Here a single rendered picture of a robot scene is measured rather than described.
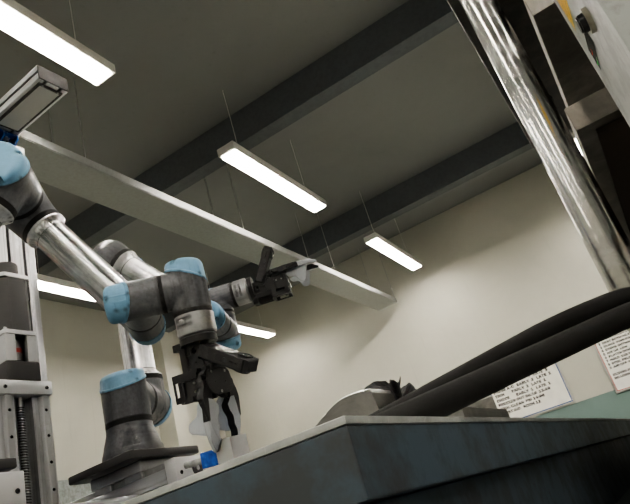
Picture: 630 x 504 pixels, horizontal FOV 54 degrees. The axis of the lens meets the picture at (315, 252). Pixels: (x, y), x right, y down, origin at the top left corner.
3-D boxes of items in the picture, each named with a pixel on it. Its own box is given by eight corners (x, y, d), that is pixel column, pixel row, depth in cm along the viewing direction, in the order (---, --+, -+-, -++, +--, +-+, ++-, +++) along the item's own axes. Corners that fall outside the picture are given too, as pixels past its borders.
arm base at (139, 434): (89, 472, 150) (84, 431, 154) (137, 467, 162) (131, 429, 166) (131, 453, 144) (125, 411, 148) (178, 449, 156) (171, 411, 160)
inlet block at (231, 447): (179, 483, 112) (173, 453, 113) (197, 478, 116) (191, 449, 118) (236, 468, 106) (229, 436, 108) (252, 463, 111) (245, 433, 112)
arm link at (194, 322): (221, 310, 120) (193, 308, 113) (225, 333, 119) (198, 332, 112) (191, 322, 123) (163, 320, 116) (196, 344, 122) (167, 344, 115)
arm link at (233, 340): (208, 347, 168) (200, 310, 172) (220, 356, 178) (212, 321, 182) (236, 338, 167) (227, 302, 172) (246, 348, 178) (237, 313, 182)
